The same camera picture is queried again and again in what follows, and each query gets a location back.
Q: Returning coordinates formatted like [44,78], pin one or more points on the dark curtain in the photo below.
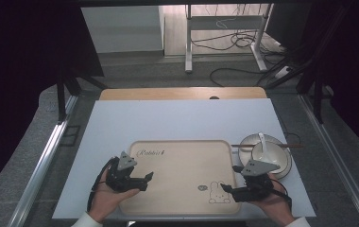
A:
[354,63]
[17,63]

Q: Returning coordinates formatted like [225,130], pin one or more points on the white metal desk frame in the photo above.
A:
[188,41]

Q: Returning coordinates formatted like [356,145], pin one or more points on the silver metal rail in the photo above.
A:
[47,157]
[335,157]

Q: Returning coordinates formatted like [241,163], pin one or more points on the white power strip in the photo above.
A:
[283,72]

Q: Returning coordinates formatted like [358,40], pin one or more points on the white board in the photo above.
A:
[174,121]

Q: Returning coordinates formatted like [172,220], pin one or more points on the white bowl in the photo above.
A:
[273,154]

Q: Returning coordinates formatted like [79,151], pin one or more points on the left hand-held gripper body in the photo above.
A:
[121,181]

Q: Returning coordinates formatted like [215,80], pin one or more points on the white cabinet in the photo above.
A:
[121,28]

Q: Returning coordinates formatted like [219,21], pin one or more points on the person's left hand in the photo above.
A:
[106,198]

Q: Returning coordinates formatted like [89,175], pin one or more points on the brown chopstick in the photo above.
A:
[240,145]
[294,146]

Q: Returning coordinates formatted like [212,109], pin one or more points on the beige tray with rabbit print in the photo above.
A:
[180,176]

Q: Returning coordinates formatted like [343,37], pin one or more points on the person's right hand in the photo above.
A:
[276,205]

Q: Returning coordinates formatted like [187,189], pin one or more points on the white ceramic spoon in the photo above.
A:
[262,142]

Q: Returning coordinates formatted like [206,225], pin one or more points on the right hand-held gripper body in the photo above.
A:
[256,186]

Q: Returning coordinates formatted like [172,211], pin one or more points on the black metal stand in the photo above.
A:
[61,94]
[318,97]

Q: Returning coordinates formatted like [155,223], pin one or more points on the wooden table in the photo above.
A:
[168,93]

